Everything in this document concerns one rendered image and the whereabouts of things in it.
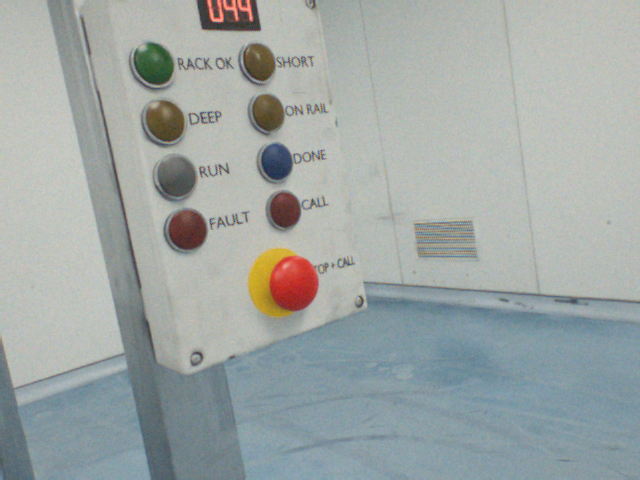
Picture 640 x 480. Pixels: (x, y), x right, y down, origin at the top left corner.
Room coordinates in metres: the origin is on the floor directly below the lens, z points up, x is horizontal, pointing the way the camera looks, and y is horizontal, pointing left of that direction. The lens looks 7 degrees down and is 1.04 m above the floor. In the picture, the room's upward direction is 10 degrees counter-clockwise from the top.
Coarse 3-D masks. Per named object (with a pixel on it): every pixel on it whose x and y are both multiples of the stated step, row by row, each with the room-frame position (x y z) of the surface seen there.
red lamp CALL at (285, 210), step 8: (280, 192) 0.44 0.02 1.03; (272, 200) 0.43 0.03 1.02; (280, 200) 0.43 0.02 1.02; (288, 200) 0.44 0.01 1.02; (296, 200) 0.44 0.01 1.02; (272, 208) 0.43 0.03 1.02; (280, 208) 0.43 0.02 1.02; (288, 208) 0.44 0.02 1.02; (296, 208) 0.44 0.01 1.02; (272, 216) 0.43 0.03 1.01; (280, 216) 0.43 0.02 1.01; (288, 216) 0.44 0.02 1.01; (296, 216) 0.44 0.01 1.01; (280, 224) 0.43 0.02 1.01; (288, 224) 0.44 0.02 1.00
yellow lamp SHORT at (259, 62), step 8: (248, 48) 0.43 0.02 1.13; (256, 48) 0.43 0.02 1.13; (264, 48) 0.44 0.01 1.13; (248, 56) 0.43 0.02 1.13; (256, 56) 0.43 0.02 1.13; (264, 56) 0.44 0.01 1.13; (272, 56) 0.44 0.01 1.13; (248, 64) 0.43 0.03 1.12; (256, 64) 0.43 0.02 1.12; (264, 64) 0.44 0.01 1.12; (272, 64) 0.44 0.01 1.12; (248, 72) 0.43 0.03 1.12; (256, 72) 0.43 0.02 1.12; (264, 72) 0.44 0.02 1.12; (272, 72) 0.44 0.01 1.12; (264, 80) 0.44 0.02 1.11
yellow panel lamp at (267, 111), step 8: (264, 96) 0.44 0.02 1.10; (272, 96) 0.44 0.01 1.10; (256, 104) 0.43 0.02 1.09; (264, 104) 0.43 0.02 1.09; (272, 104) 0.44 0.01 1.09; (280, 104) 0.44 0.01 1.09; (256, 112) 0.43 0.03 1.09; (264, 112) 0.43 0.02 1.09; (272, 112) 0.44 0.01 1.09; (280, 112) 0.44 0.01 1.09; (256, 120) 0.43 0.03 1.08; (264, 120) 0.43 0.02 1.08; (272, 120) 0.44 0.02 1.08; (280, 120) 0.44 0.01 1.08; (264, 128) 0.43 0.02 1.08; (272, 128) 0.44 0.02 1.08
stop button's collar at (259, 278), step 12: (264, 252) 0.43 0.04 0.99; (276, 252) 0.43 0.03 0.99; (288, 252) 0.44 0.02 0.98; (264, 264) 0.42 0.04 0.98; (324, 264) 0.46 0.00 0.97; (348, 264) 0.47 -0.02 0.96; (252, 276) 0.42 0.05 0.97; (264, 276) 0.42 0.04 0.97; (252, 288) 0.42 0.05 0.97; (264, 288) 0.42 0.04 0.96; (252, 300) 0.42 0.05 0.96; (264, 300) 0.42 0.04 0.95; (264, 312) 0.42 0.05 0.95; (276, 312) 0.43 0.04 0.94; (288, 312) 0.43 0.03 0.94
